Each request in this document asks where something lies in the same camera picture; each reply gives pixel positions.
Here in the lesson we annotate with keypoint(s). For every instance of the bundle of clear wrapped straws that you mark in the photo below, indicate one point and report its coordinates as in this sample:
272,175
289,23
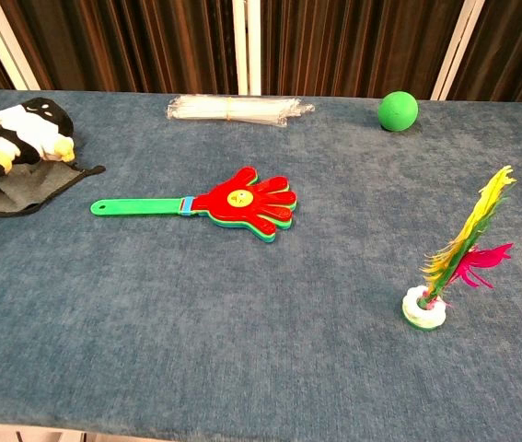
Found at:
242,110

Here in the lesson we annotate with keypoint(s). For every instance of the white frame pillar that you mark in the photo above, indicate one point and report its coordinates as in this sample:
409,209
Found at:
460,46
247,46
5,46

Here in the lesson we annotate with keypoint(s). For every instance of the red green hand clapper toy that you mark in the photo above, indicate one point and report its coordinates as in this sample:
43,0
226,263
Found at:
242,198

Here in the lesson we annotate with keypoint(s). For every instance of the dark brown pleated curtain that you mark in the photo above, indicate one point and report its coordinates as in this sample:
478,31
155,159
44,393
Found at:
357,41

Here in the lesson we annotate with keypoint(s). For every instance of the black white yellow plush doll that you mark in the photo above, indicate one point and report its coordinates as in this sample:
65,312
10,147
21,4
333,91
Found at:
26,124

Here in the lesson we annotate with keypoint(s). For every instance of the blue table cloth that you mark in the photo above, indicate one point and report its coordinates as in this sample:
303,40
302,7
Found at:
260,345

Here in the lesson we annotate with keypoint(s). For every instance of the green foam ball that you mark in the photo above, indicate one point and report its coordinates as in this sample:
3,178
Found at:
397,111

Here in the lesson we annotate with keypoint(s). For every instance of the dark grey felt cloth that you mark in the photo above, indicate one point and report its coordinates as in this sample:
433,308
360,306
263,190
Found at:
16,193

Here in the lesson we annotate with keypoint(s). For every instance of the feather shuttlecock with white base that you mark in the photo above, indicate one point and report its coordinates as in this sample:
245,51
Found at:
424,314

